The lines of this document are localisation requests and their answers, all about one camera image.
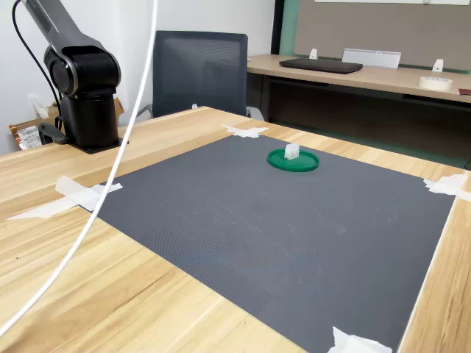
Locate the small white plastic terminal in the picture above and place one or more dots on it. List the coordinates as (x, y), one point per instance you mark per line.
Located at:
(291, 151)

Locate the round green lid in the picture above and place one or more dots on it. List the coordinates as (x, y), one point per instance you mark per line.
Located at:
(294, 165)

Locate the white tape piece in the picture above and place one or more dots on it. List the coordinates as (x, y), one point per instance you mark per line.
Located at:
(371, 345)
(44, 211)
(342, 340)
(460, 194)
(244, 129)
(252, 135)
(75, 191)
(447, 182)

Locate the dark grey mat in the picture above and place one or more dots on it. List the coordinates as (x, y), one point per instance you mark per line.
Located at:
(257, 228)

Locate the dark grey mesh chair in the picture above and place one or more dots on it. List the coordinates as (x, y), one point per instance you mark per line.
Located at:
(198, 70)

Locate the black laptop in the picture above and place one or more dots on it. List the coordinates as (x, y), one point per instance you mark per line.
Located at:
(320, 65)

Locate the pale wooden desk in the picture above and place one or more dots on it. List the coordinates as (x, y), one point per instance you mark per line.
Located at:
(368, 79)

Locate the black table clamp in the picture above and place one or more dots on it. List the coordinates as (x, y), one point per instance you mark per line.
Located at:
(49, 134)

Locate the grey partition panel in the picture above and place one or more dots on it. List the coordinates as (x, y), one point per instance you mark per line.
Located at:
(368, 25)

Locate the white tape roll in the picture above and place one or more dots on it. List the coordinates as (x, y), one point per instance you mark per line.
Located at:
(436, 84)

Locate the dark red flat item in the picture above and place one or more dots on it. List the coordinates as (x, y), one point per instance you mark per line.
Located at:
(465, 91)

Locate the small white bracket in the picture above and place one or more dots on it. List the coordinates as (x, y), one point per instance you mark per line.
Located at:
(312, 54)
(438, 65)

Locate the black upright frame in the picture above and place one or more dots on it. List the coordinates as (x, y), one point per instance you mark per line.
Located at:
(276, 25)

